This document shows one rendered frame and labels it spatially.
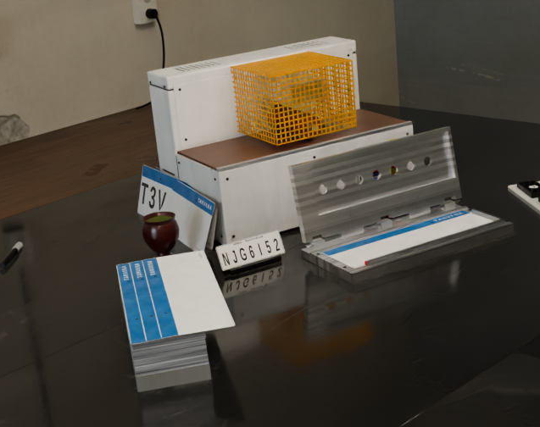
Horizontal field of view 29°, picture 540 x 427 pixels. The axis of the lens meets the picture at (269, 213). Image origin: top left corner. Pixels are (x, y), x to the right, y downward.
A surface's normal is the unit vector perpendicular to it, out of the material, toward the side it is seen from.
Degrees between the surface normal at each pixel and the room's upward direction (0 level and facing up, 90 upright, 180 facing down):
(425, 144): 79
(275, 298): 0
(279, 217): 90
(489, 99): 90
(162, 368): 90
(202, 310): 0
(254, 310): 0
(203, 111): 90
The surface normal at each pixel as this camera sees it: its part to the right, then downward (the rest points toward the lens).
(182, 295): -0.09, -0.94
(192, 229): -0.87, -0.14
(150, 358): 0.20, 0.29
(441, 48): -0.71, 0.29
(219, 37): 0.70, 0.16
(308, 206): 0.47, 0.04
